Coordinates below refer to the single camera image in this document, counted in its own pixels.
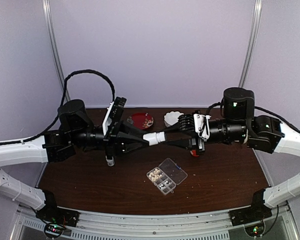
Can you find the front aluminium rail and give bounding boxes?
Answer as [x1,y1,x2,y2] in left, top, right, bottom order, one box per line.
[8,203,300,240]

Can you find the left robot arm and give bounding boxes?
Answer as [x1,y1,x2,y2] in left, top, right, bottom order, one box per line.
[0,97,154,222]

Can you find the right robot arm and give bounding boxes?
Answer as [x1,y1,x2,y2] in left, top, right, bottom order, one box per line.
[164,87,300,157]

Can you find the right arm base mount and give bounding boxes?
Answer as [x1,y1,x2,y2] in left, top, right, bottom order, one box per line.
[229,188,272,238]

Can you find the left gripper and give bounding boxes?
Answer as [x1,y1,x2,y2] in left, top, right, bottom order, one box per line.
[69,118,150,159]

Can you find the aluminium frame post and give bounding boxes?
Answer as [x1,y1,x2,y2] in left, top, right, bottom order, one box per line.
[238,0,263,88]
[42,0,65,91]

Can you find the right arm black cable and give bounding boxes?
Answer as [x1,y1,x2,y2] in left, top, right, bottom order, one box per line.
[206,101,300,137]

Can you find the clear plastic pill organizer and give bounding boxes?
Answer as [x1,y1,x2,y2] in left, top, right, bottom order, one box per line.
[146,158,188,196]

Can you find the orange pill bottle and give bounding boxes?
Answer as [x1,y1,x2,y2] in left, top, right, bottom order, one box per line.
[190,149,200,158]

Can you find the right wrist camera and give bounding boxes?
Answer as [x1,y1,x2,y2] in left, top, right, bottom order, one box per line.
[178,111,211,141]

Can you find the right aluminium frame post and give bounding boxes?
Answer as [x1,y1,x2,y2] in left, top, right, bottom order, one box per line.
[238,0,263,88]

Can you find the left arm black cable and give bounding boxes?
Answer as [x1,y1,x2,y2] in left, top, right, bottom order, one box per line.
[0,69,116,148]

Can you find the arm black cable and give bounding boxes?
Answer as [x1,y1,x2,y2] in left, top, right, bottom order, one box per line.
[0,69,116,148]
[206,101,300,137]

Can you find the white scalloped dish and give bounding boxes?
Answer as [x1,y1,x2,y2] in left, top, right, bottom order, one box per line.
[163,111,184,127]

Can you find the white cup at right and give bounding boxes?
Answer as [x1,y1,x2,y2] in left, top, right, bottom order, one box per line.
[241,134,248,144]

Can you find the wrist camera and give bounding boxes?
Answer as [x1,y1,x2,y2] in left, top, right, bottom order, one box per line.
[178,111,211,141]
[101,96,127,136]

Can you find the red floral plate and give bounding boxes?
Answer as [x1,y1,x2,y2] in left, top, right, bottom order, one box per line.
[127,112,154,130]

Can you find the left aluminium frame post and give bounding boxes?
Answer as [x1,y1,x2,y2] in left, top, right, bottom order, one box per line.
[42,0,65,91]

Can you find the small white bottle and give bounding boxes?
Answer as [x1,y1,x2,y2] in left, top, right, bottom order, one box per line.
[142,131,166,146]
[106,158,115,167]

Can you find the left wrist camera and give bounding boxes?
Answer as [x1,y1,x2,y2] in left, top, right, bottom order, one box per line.
[101,96,127,136]

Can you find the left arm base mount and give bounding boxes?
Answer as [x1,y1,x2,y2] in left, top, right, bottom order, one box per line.
[34,190,80,240]

